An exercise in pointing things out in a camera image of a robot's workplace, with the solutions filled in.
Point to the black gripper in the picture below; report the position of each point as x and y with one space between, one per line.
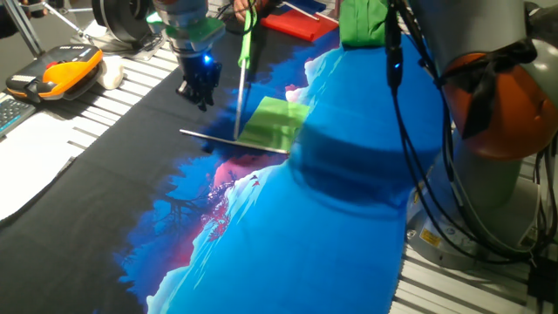
201 72

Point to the white paper sheet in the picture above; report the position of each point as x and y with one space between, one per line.
30 165

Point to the operator dark sleeve forearm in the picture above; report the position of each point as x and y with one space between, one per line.
9 22

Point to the black silver keyboard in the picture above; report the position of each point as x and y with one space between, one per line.
11 114

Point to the bare hand with dark sleeve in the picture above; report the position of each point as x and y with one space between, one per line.
239 9

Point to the grey diagonal frame strut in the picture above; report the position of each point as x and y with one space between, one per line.
22 26

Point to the white rounded block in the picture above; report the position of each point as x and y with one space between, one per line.
111 72

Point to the blue landscape print cloth mat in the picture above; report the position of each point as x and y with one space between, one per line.
283 244

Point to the operator bare hand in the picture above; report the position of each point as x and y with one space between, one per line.
34 6

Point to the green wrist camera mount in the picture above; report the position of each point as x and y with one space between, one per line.
205 30

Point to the blue flag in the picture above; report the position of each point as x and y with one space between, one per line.
307 5

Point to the crumpled green cloth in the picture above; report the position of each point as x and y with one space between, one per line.
364 24

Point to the orange black teach pendant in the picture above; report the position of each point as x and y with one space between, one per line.
56 72

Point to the green flag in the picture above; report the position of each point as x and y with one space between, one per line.
272 124

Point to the black round haptic device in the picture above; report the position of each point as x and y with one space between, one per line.
122 19

